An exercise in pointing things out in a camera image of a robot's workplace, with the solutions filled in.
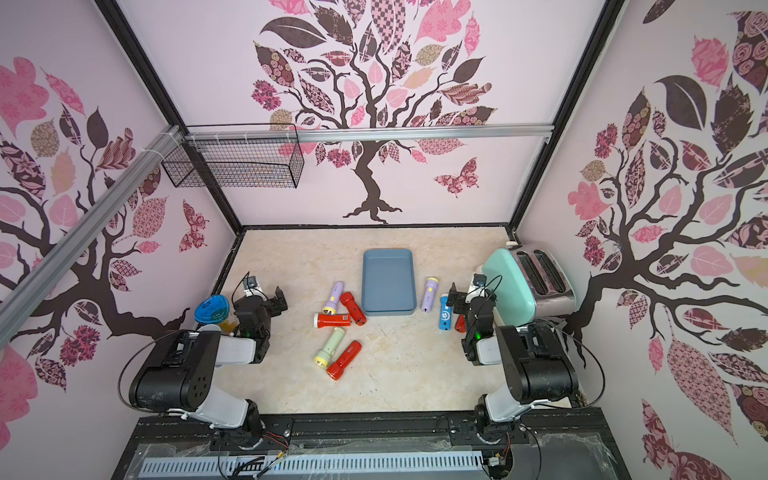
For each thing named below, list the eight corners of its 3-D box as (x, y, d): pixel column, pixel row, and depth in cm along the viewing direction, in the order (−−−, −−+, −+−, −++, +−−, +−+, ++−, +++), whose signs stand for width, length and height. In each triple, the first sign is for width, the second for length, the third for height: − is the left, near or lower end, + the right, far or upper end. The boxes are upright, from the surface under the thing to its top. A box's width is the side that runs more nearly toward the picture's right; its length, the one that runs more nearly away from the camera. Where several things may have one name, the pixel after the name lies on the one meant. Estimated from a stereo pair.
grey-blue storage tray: (359, 315, 97) (358, 311, 95) (364, 252, 115) (363, 248, 113) (416, 315, 97) (417, 311, 95) (412, 252, 115) (413, 248, 113)
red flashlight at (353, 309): (358, 328, 93) (357, 324, 91) (340, 298, 100) (339, 294, 98) (368, 323, 94) (367, 319, 92) (350, 294, 101) (349, 289, 99)
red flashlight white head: (315, 328, 93) (312, 323, 91) (317, 318, 96) (314, 313, 93) (350, 328, 93) (348, 323, 91) (351, 318, 96) (349, 313, 93)
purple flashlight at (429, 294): (418, 310, 97) (419, 306, 95) (427, 280, 105) (427, 275, 103) (430, 313, 96) (431, 310, 94) (438, 282, 104) (439, 278, 102)
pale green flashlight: (313, 364, 86) (311, 361, 84) (336, 328, 93) (335, 325, 92) (324, 370, 85) (323, 367, 83) (347, 333, 92) (346, 330, 90)
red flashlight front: (325, 374, 84) (323, 371, 82) (355, 341, 91) (355, 338, 88) (334, 383, 83) (333, 380, 81) (364, 349, 89) (364, 345, 87)
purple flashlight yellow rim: (324, 314, 97) (322, 309, 94) (336, 285, 104) (335, 280, 102) (334, 316, 96) (332, 312, 94) (345, 287, 104) (344, 282, 101)
